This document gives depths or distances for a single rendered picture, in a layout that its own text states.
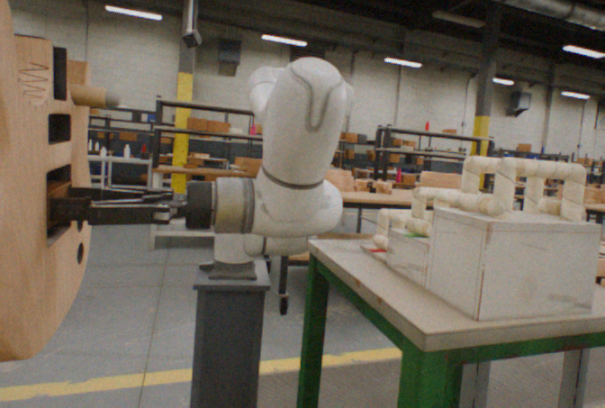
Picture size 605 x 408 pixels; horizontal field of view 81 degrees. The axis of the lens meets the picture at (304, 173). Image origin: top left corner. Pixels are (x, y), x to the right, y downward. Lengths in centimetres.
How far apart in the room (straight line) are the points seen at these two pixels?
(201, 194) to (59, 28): 1204
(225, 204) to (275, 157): 11
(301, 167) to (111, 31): 1184
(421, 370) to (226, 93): 1140
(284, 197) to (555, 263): 51
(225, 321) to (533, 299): 101
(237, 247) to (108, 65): 1091
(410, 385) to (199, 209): 44
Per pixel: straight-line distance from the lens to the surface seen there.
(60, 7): 1267
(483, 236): 68
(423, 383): 68
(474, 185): 77
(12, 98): 46
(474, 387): 139
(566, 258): 82
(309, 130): 47
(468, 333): 68
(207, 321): 144
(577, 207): 84
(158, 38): 1209
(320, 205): 57
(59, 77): 62
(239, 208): 54
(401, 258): 88
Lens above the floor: 119
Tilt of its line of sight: 3 degrees down
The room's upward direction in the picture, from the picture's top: 5 degrees clockwise
